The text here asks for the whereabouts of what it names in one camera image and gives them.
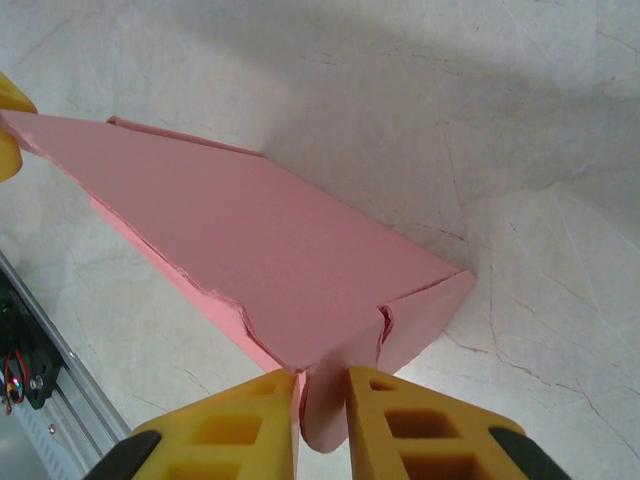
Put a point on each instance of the pink paper box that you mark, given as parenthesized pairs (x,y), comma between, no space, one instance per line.
(250,240)

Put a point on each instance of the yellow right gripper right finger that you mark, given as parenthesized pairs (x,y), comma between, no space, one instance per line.
(425,440)

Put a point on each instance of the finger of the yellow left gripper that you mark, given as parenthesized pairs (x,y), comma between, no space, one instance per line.
(12,97)
(9,155)

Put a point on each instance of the wide aluminium base rail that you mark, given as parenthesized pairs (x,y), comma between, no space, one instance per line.
(85,395)

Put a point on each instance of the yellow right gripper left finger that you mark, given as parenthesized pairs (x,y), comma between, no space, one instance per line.
(225,440)

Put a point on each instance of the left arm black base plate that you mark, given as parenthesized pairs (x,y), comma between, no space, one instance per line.
(35,360)

